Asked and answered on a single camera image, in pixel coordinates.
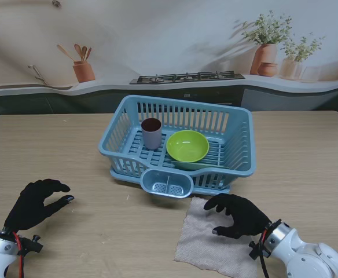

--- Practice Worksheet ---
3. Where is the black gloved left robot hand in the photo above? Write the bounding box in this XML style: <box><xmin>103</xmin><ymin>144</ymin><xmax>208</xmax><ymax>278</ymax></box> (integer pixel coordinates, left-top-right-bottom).
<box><xmin>3</xmin><ymin>178</ymin><xmax>75</xmax><ymax>232</ymax></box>

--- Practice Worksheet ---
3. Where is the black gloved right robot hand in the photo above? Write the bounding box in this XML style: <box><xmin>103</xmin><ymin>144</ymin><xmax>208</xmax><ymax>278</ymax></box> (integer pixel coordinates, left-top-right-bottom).
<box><xmin>203</xmin><ymin>193</ymin><xmax>273</xmax><ymax>240</ymax></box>

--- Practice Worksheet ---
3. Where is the pinkish beige cleaning cloth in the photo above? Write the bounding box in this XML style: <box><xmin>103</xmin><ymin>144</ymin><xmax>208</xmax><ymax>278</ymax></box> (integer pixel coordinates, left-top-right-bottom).
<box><xmin>174</xmin><ymin>196</ymin><xmax>259</xmax><ymax>278</ymax></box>

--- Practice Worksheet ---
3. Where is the pale green plate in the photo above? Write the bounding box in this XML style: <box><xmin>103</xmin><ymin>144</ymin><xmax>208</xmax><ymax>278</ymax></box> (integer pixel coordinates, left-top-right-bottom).
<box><xmin>172</xmin><ymin>158</ymin><xmax>231</xmax><ymax>171</ymax></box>

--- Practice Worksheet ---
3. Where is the lime green bowl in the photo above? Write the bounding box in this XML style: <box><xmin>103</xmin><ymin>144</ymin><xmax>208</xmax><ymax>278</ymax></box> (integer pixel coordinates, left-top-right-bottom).
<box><xmin>166</xmin><ymin>130</ymin><xmax>210</xmax><ymax>163</ymax></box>

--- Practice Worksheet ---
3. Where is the purple cup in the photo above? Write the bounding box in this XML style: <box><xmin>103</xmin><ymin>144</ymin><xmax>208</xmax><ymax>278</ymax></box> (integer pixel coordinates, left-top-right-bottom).
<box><xmin>141</xmin><ymin>118</ymin><xmax>162</xmax><ymax>151</ymax></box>

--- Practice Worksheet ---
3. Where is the blue cutlery holder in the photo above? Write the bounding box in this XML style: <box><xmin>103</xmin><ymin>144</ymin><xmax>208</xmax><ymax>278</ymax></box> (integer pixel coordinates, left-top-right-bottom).
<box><xmin>141</xmin><ymin>169</ymin><xmax>193</xmax><ymax>200</ymax></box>

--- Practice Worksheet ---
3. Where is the blue plastic dish rack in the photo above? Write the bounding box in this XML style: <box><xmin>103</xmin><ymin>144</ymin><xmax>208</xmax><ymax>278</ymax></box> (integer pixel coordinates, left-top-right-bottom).
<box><xmin>98</xmin><ymin>94</ymin><xmax>258</xmax><ymax>192</ymax></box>

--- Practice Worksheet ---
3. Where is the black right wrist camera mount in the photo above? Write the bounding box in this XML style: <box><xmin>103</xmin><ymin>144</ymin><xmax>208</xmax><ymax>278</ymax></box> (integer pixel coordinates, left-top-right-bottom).
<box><xmin>249</xmin><ymin>240</ymin><xmax>264</xmax><ymax>261</ymax></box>

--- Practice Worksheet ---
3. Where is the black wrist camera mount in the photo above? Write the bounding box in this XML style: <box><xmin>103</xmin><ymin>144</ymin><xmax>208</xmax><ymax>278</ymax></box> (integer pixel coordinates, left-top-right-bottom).
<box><xmin>20</xmin><ymin>235</ymin><xmax>44</xmax><ymax>255</ymax></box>
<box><xmin>249</xmin><ymin>240</ymin><xmax>264</xmax><ymax>261</ymax></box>

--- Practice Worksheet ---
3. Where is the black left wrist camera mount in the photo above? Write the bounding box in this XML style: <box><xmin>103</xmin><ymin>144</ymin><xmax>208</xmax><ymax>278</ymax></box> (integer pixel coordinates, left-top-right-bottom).
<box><xmin>20</xmin><ymin>235</ymin><xmax>44</xmax><ymax>255</ymax></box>

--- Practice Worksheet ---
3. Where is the red black right arm cable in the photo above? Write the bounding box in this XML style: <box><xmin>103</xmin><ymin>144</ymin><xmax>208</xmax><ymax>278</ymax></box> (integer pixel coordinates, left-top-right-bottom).
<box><xmin>258</xmin><ymin>230</ymin><xmax>271</xmax><ymax>278</ymax></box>

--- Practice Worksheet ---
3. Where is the red black arm cable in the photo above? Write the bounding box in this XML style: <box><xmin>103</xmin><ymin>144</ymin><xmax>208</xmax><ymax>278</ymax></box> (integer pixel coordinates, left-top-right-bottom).
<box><xmin>258</xmin><ymin>230</ymin><xmax>271</xmax><ymax>278</ymax></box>
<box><xmin>12</xmin><ymin>231</ymin><xmax>25</xmax><ymax>278</ymax></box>

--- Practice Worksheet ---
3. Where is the red black left arm cable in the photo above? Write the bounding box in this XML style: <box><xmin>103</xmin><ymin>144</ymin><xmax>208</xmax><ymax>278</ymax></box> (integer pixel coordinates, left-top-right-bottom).
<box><xmin>12</xmin><ymin>231</ymin><xmax>25</xmax><ymax>278</ymax></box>

